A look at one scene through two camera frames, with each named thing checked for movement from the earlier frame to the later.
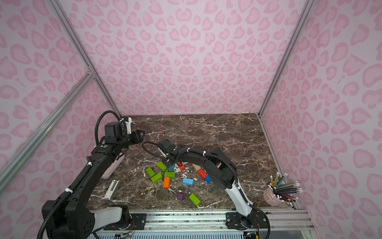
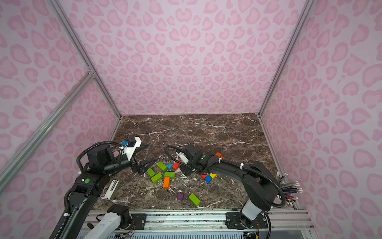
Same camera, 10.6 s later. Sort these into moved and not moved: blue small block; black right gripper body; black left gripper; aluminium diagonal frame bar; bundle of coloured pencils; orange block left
Moved: black right gripper body; black left gripper
Not moved: orange block left; aluminium diagonal frame bar; bundle of coloured pencils; blue small block
